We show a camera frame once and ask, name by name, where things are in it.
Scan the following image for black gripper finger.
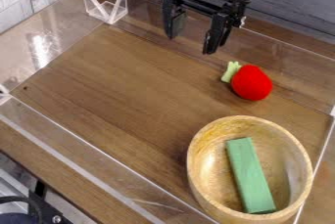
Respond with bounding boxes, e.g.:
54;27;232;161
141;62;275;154
162;0;186;39
203;13;232;55

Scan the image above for green rectangular block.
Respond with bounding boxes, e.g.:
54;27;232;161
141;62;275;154
227;137;276;214

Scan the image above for brown wooden bowl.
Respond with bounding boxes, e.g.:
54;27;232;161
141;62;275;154
188;115;312;224

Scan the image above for red plush strawberry toy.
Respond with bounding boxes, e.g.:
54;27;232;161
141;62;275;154
221;62;274;101

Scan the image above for clear acrylic table barrier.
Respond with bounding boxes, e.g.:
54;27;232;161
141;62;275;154
0;0;335;224

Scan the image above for black clamp under table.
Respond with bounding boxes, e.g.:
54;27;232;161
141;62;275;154
28;181;74;224

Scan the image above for clear acrylic corner bracket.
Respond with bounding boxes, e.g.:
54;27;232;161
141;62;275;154
83;0;129;24

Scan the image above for black cable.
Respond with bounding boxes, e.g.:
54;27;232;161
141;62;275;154
0;196;44;224

